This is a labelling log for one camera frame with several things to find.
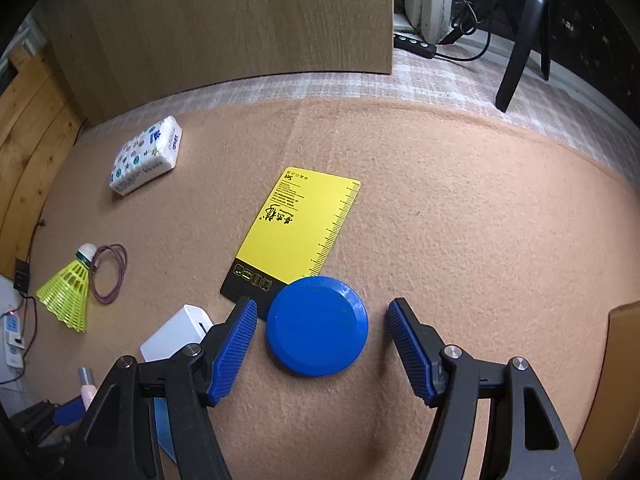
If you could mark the black power adapter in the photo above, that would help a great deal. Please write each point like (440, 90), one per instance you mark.
(21, 275)

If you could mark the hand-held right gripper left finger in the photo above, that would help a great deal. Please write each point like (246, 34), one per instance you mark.
(232, 355)

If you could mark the flat rectangular card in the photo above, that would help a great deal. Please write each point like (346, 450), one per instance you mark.
(300, 220)

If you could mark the white plaid cloth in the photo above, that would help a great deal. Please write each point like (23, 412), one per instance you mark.
(450, 80)

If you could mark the pine plank panel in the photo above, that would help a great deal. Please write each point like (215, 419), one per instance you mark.
(30, 150)

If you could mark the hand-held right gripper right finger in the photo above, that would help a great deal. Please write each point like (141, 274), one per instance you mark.
(412, 355)

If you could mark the white power strip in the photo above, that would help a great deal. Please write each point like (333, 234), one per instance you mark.
(12, 355)

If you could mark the blue round lid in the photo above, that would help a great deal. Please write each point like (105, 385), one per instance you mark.
(316, 326)

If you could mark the small pink bottle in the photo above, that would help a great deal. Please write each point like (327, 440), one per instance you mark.
(89, 390)

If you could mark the white window frame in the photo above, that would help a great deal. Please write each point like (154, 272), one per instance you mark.
(432, 0)

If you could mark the black tripod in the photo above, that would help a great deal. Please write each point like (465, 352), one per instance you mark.
(520, 50)

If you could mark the thin elastic hair loop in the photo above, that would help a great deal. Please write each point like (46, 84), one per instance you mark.
(107, 248)

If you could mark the cardboard box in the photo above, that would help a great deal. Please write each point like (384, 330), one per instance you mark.
(620, 360)

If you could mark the white wall charger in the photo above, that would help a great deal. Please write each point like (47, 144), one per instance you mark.
(170, 332)

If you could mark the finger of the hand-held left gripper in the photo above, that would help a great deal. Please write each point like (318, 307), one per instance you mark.
(69, 411)

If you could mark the yellow plastic shuttlecock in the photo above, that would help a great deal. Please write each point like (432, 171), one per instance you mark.
(67, 290)

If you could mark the large light wooden board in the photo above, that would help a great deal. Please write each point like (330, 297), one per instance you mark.
(225, 25)

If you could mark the patterned tissue pack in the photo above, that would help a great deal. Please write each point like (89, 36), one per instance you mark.
(145, 156)

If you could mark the blue plastic stand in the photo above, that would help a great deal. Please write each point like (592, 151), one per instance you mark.
(164, 430)

